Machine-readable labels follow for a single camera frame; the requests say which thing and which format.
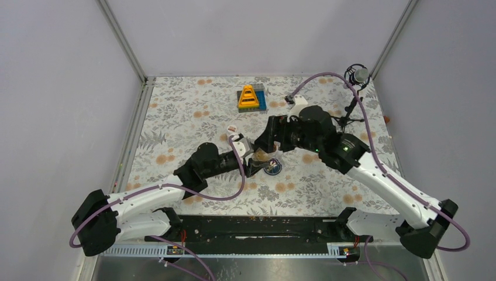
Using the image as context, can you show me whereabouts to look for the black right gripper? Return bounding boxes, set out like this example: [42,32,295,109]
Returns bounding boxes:
[254,113,322,153]

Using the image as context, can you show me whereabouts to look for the small amber pill bottle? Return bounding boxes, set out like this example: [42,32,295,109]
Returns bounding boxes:
[252,148,278,162]

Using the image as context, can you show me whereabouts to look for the round clear blue pill case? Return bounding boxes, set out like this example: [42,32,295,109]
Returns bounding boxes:
[263,158,283,176]

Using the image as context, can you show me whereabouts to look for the white cap amber pill bottle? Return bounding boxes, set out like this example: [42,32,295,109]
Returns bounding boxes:
[226,125,237,136]

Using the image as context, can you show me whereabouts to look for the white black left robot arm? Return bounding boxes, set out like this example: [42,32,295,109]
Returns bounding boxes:
[69,135,267,256]

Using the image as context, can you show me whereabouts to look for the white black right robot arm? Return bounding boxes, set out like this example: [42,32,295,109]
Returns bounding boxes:
[254,105,458,259]

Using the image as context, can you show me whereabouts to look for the yellow pyramid toy on blocks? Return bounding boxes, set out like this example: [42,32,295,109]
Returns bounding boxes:
[236,84,267,113]

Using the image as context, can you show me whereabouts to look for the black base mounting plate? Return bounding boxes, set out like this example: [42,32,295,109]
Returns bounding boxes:
[145,215,367,255]

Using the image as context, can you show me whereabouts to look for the floral patterned table mat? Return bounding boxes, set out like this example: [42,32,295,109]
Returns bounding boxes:
[120,76,394,217]

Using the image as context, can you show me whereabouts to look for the black microphone on tripod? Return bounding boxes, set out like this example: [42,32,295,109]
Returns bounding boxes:
[337,63,371,131]

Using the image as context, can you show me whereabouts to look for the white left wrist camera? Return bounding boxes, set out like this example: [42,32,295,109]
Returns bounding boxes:
[228,133,254,159]

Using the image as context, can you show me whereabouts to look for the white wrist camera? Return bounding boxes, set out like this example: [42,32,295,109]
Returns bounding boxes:
[228,133,254,159]
[285,94,308,122]

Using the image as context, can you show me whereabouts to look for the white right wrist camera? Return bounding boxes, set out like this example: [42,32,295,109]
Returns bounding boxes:
[285,94,308,122]

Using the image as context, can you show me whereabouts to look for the white slotted cable duct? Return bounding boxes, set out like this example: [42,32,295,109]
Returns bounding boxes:
[99,243,347,260]

